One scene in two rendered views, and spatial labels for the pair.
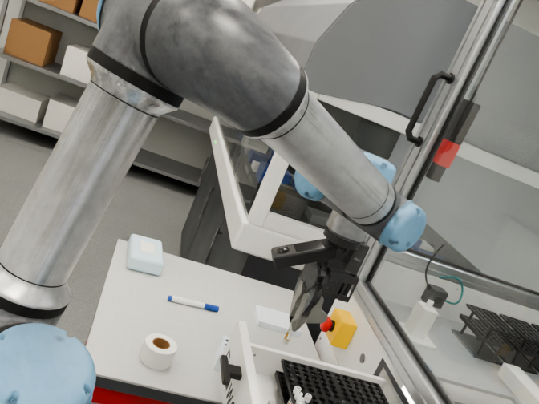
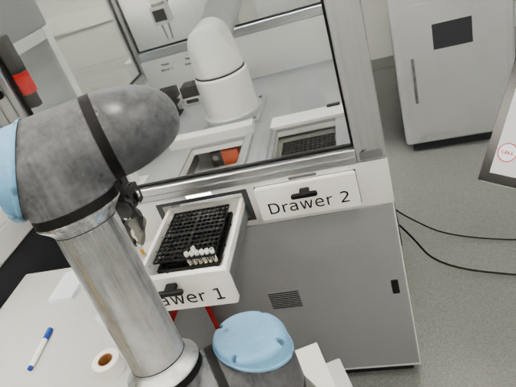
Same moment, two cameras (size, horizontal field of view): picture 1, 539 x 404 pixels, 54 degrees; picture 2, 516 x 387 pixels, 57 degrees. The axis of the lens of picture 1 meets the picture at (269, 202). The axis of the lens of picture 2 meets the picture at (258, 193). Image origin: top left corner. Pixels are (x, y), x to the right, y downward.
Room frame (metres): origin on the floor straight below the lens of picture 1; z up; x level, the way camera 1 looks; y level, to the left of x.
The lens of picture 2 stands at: (0.10, 0.55, 1.61)
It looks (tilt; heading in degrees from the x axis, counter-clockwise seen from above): 31 degrees down; 303
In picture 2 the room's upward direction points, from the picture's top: 19 degrees counter-clockwise
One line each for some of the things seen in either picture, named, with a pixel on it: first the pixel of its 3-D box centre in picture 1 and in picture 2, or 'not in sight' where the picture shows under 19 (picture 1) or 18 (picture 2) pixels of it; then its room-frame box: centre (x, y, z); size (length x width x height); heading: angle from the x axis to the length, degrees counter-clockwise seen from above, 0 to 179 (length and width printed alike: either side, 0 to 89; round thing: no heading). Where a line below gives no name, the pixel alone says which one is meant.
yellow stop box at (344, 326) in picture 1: (338, 328); not in sight; (1.22, -0.29, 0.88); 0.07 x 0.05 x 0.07; 15
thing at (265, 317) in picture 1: (277, 320); (69, 286); (1.34, -0.15, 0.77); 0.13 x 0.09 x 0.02; 106
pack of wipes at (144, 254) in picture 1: (145, 253); not in sight; (1.37, 0.27, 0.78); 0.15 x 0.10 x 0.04; 20
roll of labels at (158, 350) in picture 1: (158, 351); (108, 365); (0.97, 0.09, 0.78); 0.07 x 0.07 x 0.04
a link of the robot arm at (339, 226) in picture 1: (347, 224); not in sight; (0.94, -0.15, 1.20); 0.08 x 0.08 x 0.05
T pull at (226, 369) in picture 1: (231, 371); (170, 289); (0.82, -0.05, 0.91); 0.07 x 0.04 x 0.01; 15
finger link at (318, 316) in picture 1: (312, 316); (141, 226); (0.92, -0.16, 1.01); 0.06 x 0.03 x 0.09; 108
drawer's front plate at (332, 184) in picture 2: not in sight; (306, 196); (0.61, -0.47, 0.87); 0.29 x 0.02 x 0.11; 15
